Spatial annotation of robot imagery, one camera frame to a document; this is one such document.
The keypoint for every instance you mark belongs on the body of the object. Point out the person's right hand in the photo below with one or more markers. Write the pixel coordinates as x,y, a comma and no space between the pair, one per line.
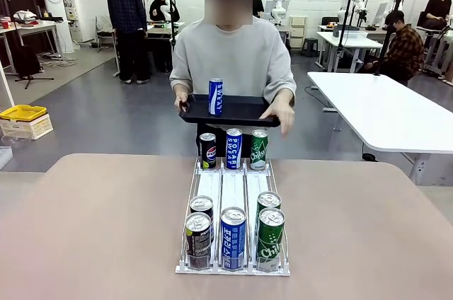
181,99

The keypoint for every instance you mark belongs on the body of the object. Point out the person's left hand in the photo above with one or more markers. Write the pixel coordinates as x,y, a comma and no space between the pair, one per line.
285,114

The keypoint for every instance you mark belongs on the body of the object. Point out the blue Pocari Sweat can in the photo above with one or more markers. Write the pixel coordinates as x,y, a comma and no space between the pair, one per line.
234,148
233,240
216,98

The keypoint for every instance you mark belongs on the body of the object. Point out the black plastic serving tray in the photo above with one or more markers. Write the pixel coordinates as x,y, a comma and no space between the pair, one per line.
244,109

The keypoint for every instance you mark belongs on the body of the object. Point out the person's left forearm grey sleeve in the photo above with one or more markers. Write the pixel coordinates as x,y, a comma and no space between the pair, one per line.
285,93

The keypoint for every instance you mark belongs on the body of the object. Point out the person's right forearm grey sleeve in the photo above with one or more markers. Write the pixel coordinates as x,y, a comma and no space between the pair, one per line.
178,84

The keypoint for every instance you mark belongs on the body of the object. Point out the person in grey sweater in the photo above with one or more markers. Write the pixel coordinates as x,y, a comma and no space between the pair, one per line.
233,52

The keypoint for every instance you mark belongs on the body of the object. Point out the seated person in black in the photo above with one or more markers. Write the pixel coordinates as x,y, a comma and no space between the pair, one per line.
159,8
438,8

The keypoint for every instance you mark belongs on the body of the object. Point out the person in black behind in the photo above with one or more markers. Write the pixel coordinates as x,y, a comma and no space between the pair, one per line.
257,4

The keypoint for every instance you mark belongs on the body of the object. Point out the seated person in plaid shirt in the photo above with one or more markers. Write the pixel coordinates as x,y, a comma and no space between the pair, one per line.
405,52

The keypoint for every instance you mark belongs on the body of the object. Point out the seated person in black top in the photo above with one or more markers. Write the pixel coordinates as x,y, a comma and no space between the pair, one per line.
438,8

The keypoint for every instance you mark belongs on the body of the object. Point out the green Chilsung cider can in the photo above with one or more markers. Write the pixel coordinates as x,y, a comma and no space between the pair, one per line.
269,199
259,153
270,243

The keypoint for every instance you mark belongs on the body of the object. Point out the black Pepsi can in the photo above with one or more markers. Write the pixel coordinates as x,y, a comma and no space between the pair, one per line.
198,243
201,202
207,153

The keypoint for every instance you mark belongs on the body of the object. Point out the brown background desk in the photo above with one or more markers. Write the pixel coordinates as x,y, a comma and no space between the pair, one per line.
159,31

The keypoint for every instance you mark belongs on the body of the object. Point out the grey plastic stool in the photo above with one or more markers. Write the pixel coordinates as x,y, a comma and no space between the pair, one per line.
310,45

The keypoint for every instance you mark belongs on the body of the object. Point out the white drawer cabinet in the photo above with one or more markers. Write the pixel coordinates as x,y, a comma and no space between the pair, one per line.
298,29

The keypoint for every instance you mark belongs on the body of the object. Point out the white background desk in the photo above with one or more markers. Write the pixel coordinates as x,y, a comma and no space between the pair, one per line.
347,40

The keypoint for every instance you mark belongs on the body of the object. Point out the large white table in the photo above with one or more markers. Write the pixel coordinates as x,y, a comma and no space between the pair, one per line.
382,109

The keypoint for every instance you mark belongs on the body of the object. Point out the standing man in dark clothes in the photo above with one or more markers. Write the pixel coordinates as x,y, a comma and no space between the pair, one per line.
127,13

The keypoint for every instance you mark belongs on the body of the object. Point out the white plastic crate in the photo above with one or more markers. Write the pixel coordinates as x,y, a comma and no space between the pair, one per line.
32,128

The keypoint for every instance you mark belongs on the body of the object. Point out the black tripod with bag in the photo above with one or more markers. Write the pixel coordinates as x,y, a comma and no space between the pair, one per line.
26,61

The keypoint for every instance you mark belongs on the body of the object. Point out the white standing air conditioner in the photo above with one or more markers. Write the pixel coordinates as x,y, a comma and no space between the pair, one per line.
53,3

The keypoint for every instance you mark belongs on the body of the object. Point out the yellow plastic crate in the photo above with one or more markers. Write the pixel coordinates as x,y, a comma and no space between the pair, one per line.
21,112

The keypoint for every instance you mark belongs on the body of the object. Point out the white side table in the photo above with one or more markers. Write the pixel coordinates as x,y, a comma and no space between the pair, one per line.
32,25

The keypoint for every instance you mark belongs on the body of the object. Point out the red cup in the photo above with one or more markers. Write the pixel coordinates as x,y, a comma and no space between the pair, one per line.
5,23

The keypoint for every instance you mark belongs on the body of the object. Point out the black camera stand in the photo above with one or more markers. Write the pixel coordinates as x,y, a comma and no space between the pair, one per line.
384,49
342,34
172,17

